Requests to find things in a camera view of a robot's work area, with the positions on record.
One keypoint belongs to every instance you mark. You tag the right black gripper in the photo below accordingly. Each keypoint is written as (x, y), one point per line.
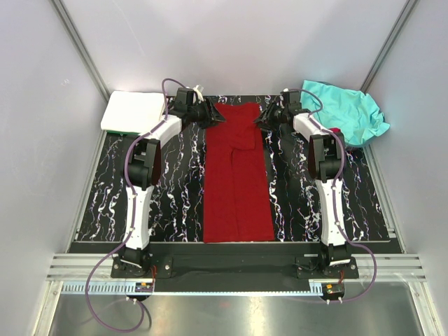
(266, 116)

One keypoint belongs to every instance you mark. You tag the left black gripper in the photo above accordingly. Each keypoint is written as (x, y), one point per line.
(211, 114)

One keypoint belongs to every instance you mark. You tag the red t shirt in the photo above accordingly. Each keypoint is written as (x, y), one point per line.
(236, 195)

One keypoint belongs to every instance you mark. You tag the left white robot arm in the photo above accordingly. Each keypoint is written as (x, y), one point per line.
(142, 168)

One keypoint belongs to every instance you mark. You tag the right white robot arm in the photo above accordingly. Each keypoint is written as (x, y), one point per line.
(326, 163)

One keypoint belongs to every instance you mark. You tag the crimson t shirt in basket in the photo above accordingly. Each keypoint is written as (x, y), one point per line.
(335, 130)

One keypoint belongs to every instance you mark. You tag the folded white t shirt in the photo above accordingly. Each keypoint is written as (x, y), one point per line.
(133, 111)

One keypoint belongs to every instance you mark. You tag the teal t shirt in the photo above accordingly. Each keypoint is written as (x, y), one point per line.
(353, 112)

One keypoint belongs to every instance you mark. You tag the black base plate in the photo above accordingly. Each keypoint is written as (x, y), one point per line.
(292, 280)

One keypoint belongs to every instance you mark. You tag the left aluminium frame post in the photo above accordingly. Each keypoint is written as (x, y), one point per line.
(75, 37)

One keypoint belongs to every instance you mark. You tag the aluminium frame post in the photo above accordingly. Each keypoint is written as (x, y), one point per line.
(392, 37)
(75, 37)

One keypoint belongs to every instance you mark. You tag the right aluminium frame post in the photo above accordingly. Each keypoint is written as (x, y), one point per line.
(392, 37)

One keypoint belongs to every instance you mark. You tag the aluminium cross rail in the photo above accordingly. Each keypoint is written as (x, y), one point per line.
(71, 266)

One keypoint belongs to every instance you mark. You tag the left cable duct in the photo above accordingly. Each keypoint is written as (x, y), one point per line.
(108, 287)

